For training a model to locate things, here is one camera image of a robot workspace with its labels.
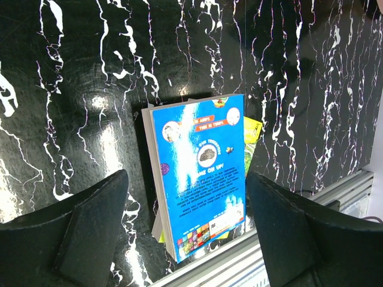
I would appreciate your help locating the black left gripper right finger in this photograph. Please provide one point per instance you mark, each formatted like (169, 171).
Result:
(304, 243)

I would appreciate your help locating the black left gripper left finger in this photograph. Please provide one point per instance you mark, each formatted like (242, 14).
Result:
(69, 243)

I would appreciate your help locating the lime green book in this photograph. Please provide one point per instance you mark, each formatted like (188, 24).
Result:
(252, 129)

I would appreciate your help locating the blue back-cover book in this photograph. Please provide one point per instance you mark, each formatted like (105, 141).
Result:
(197, 155)

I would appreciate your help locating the black marble pattern mat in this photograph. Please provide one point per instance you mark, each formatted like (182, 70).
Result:
(76, 74)

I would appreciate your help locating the aluminium rail frame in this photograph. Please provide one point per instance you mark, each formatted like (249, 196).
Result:
(242, 259)

